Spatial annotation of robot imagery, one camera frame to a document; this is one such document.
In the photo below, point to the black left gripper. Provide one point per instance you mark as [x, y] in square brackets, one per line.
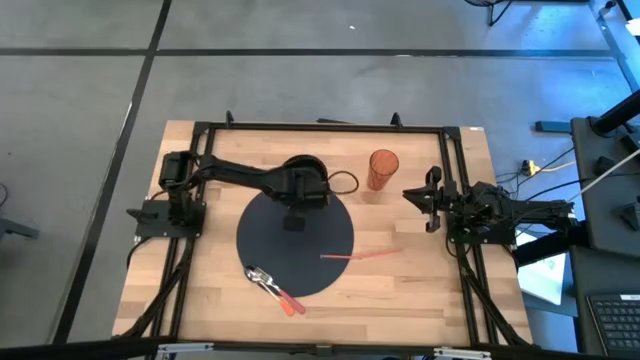
[305, 192]

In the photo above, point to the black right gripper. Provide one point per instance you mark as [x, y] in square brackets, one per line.
[434, 200]

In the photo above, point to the black bowl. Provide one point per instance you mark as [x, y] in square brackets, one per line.
[305, 161]

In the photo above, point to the orange faceted plastic tumbler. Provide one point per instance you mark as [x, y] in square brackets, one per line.
[382, 170]

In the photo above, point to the pink drinking straw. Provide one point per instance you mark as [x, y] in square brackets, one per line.
[335, 257]

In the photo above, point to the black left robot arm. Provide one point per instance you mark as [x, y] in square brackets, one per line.
[235, 175]

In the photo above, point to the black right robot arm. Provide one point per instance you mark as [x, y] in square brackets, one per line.
[540, 207]

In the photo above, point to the round black woven placemat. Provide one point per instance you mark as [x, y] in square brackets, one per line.
[280, 260]

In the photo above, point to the yellow power plug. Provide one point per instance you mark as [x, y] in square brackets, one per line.
[528, 168]

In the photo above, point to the black diagonal beam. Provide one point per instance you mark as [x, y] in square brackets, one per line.
[545, 248]

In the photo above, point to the white sheet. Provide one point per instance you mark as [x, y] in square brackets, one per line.
[542, 282]

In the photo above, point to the blue floor bar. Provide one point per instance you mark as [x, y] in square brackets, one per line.
[552, 127]

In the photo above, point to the dark grey side desk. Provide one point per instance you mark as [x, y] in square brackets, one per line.
[600, 230]

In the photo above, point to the black pole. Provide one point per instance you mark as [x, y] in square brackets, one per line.
[620, 114]

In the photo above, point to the black keyboard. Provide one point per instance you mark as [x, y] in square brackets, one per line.
[617, 322]

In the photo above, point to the grey chair leg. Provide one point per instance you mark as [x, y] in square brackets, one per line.
[17, 229]

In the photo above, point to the black aluminium table frame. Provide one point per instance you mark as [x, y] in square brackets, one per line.
[325, 128]

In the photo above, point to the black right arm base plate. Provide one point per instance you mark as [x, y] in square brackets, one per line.
[500, 239]

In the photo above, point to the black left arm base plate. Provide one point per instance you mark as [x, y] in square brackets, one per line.
[150, 227]

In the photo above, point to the silver metal bracket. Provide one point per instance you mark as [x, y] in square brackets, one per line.
[462, 353]
[185, 347]

